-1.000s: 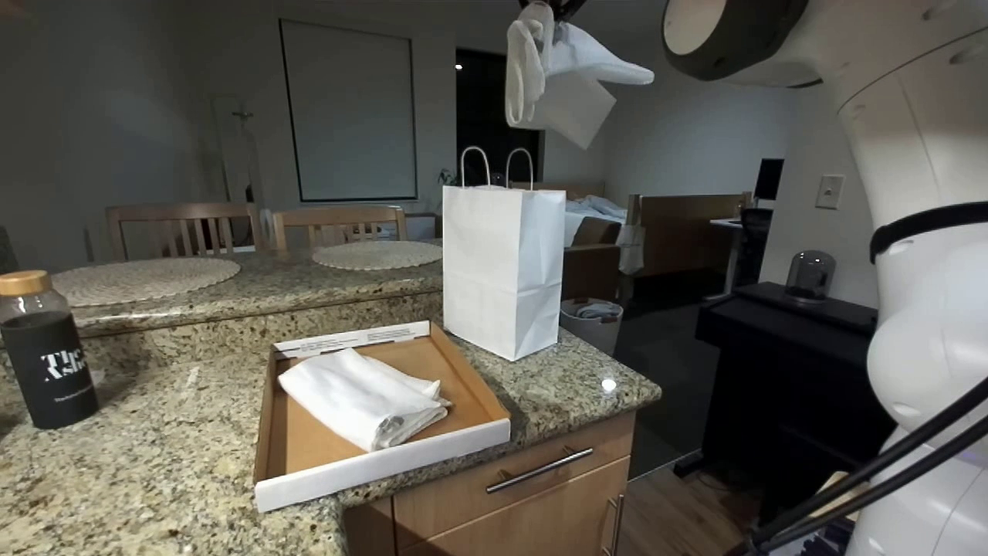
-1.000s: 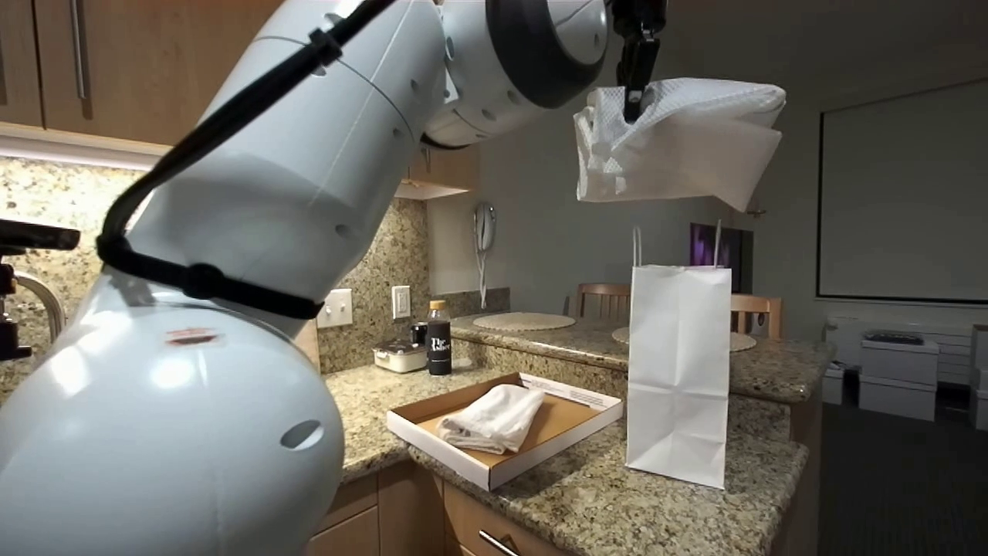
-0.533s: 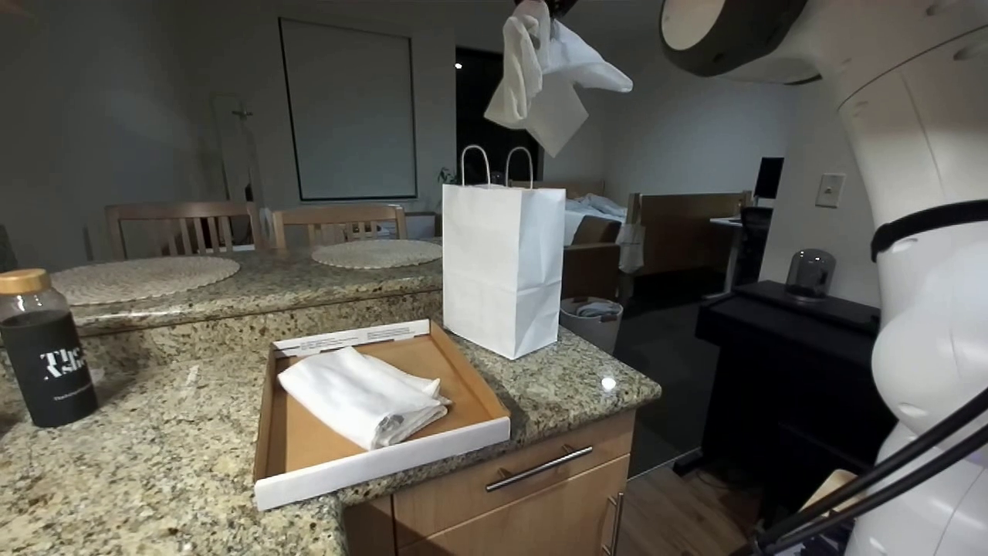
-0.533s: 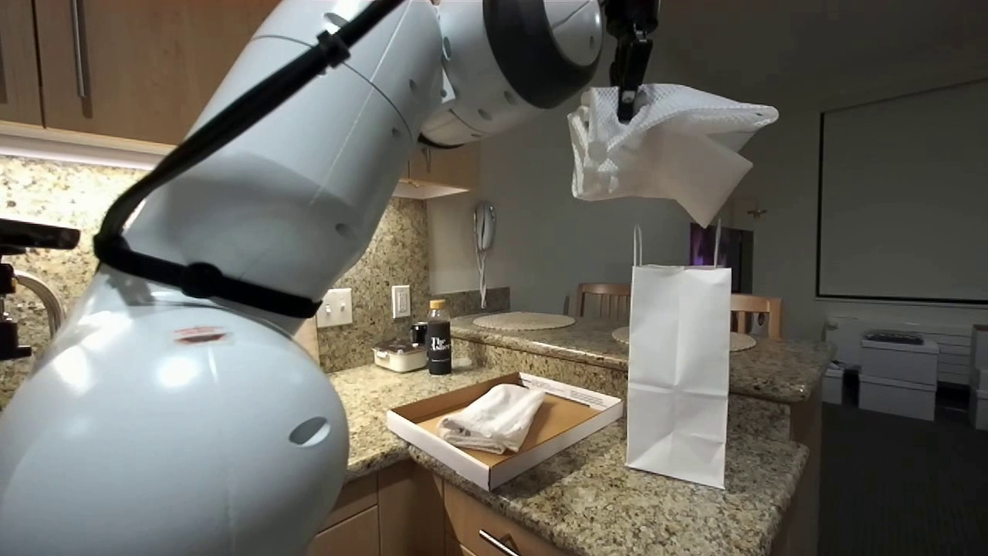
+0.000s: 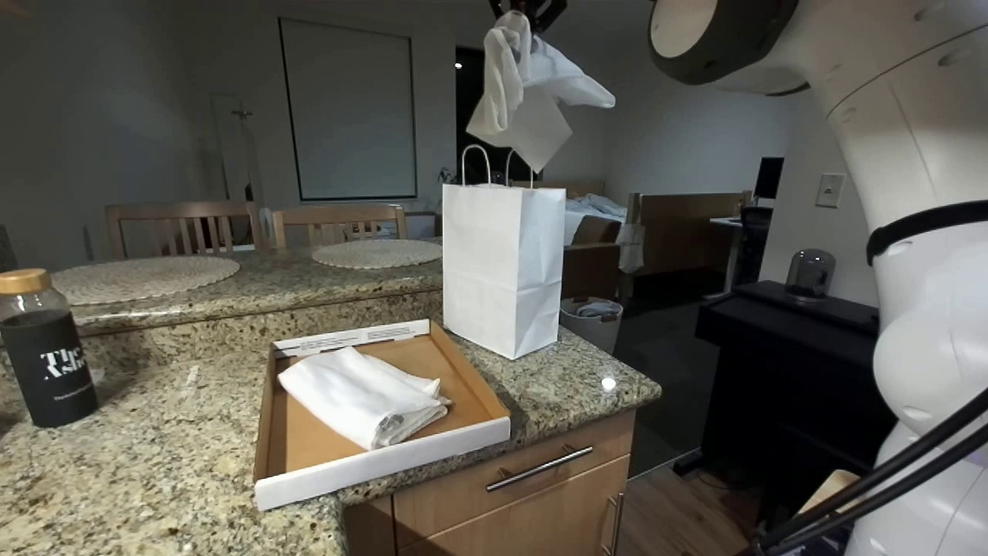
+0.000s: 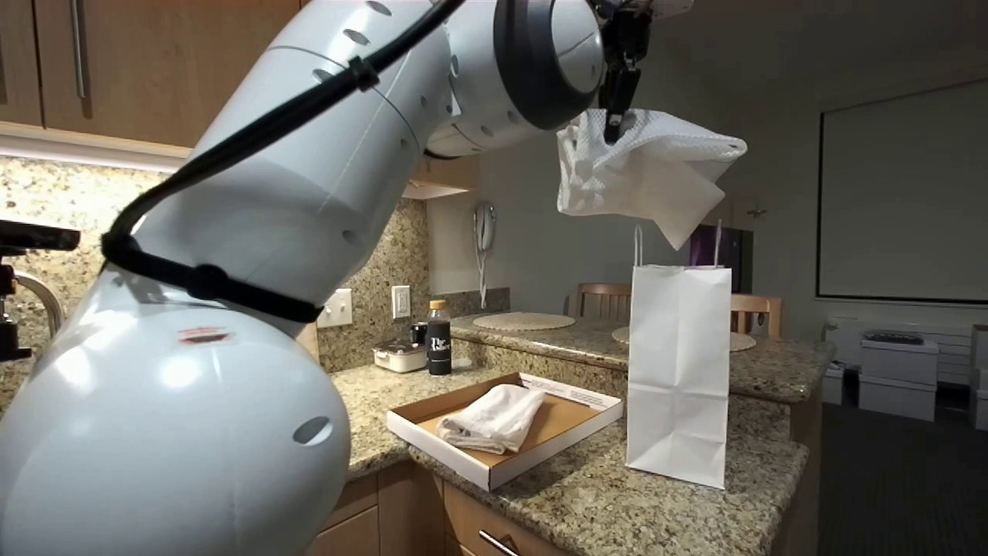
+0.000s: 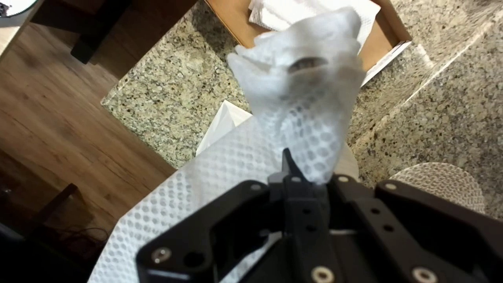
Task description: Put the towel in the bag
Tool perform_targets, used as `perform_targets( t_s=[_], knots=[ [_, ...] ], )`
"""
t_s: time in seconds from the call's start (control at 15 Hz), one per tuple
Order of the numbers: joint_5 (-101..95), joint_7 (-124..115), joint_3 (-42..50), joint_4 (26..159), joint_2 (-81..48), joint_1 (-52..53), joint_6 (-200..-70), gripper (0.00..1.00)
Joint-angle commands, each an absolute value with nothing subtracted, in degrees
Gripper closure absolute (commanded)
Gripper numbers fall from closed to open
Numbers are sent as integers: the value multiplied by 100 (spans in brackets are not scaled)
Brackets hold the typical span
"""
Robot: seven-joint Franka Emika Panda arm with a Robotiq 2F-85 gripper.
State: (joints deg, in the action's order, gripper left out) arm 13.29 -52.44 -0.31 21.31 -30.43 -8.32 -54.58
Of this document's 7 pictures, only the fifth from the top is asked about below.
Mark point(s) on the white dotted cloth towel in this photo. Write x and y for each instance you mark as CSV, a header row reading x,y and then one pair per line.
x,y
525,95

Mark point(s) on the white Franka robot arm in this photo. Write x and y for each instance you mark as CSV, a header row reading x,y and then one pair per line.
x,y
927,342

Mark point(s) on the white paper bag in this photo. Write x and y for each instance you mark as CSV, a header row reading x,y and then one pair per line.
x,y
503,267

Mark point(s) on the cardboard box with papers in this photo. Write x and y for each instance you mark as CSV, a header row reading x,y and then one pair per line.
x,y
593,236

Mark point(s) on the brown wooden desk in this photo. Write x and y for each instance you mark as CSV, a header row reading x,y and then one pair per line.
x,y
689,234

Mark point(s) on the wooden slat-back chair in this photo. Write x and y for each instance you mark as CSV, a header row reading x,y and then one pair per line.
x,y
334,221
187,226

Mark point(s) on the black monitor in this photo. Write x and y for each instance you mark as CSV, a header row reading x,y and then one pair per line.
x,y
769,176

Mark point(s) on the round woven placemat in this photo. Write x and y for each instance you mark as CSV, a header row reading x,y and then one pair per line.
x,y
374,256
143,278

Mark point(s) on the thin coat stand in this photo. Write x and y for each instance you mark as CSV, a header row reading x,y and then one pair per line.
x,y
240,156

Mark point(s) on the black office chair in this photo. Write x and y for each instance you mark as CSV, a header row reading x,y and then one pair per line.
x,y
755,247

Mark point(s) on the white trash bin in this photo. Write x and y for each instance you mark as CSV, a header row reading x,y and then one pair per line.
x,y
590,327

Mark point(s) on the grey kettle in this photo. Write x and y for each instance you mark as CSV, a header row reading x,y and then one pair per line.
x,y
810,269

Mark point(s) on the black piano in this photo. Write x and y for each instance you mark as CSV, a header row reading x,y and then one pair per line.
x,y
792,380

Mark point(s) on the shallow cardboard box tray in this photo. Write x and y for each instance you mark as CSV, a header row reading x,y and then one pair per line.
x,y
339,467

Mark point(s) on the wooden drawer cabinet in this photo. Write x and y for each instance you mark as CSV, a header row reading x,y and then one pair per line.
x,y
496,513

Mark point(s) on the light wooden board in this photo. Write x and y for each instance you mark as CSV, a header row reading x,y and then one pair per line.
x,y
829,489

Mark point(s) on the black jar with wooden lid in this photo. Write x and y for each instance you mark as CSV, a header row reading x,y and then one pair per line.
x,y
50,359

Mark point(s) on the large white wall board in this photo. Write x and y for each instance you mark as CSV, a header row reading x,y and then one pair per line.
x,y
343,112

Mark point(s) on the white wall plate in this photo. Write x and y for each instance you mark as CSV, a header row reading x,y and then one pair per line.
x,y
829,191

